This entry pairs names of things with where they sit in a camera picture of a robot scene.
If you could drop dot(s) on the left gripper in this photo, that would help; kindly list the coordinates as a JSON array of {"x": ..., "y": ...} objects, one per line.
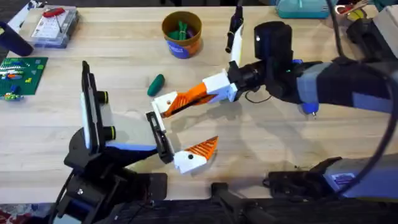
[{"x": 130, "y": 124}]

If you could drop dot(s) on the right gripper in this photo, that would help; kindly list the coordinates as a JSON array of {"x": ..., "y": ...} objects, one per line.
[{"x": 273, "y": 40}]

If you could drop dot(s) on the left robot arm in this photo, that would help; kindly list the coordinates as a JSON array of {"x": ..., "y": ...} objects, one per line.
[{"x": 93, "y": 177}]

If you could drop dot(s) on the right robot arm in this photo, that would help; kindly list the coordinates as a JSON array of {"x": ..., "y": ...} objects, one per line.
[{"x": 342, "y": 87}]

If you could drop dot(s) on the green toy vegetable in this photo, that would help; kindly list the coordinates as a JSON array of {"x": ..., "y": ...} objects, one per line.
[{"x": 155, "y": 85}]

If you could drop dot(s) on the right upright wrist plate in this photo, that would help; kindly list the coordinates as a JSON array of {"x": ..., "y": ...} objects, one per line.
[{"x": 238, "y": 46}]

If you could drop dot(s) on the upright wrist plate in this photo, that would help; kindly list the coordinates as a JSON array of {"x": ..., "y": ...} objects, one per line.
[
  {"x": 83, "y": 124},
  {"x": 238, "y": 46}
]

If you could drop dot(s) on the brown tub with toys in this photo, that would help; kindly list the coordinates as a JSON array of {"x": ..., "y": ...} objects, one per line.
[{"x": 183, "y": 49}]

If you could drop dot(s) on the left upright wrist plate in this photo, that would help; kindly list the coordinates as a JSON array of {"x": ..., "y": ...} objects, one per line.
[{"x": 83, "y": 124}]

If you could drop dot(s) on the teal zip case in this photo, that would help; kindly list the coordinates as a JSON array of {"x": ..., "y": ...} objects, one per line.
[{"x": 301, "y": 11}]

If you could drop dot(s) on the clear plastic parts box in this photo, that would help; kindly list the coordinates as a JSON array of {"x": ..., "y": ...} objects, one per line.
[{"x": 53, "y": 29}]

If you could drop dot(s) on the green board with blocks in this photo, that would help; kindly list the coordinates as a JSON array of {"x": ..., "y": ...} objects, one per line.
[{"x": 21, "y": 77}]

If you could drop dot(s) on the pale cardboard box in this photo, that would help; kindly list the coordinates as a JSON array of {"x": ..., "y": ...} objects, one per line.
[{"x": 387, "y": 28}]

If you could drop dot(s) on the dark blue cylinder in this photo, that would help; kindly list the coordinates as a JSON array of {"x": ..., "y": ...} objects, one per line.
[{"x": 14, "y": 40}]

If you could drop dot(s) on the black rail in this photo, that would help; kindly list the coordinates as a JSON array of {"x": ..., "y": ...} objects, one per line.
[{"x": 230, "y": 199}]

